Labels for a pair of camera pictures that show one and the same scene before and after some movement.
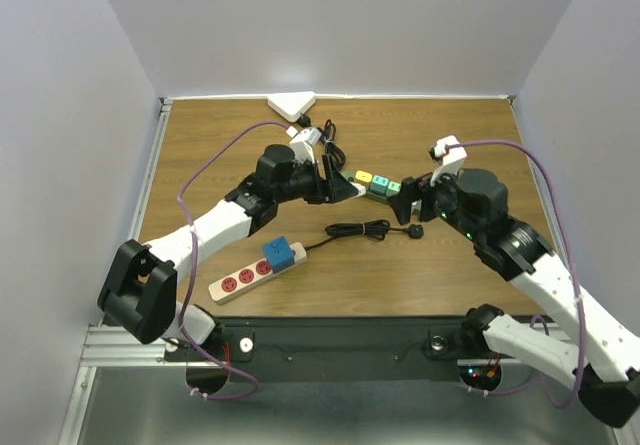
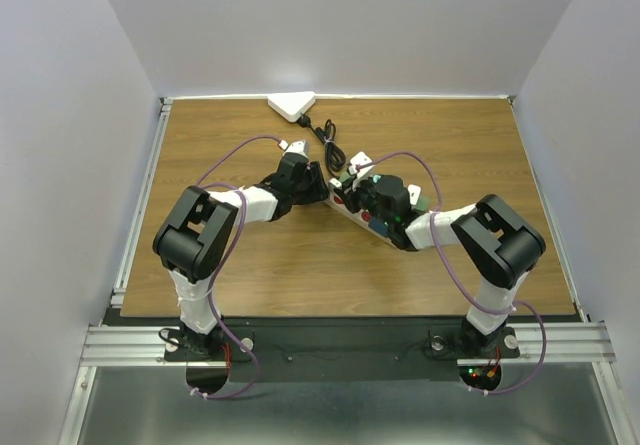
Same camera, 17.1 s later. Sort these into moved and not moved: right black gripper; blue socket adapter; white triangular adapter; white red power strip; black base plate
Moved: blue socket adapter; right black gripper; white red power strip
Not moved: white triangular adapter; black base plate
